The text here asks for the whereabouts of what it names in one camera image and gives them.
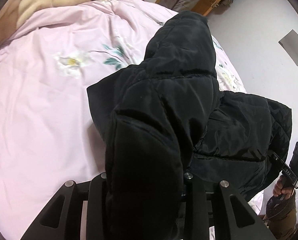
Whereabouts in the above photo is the black padded jacket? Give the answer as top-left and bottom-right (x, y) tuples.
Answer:
(87, 11), (292, 239)

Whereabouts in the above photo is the brown sleeve right forearm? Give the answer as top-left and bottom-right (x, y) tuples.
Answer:
(268, 193), (296, 239)

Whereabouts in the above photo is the person's right hand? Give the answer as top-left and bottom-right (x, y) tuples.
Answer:
(272, 175), (295, 200)

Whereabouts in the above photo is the pink floral bed sheet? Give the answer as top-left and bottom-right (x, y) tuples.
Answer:
(0, 0), (236, 239)

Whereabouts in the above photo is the grey wall panel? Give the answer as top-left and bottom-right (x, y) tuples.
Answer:
(278, 29), (298, 66)

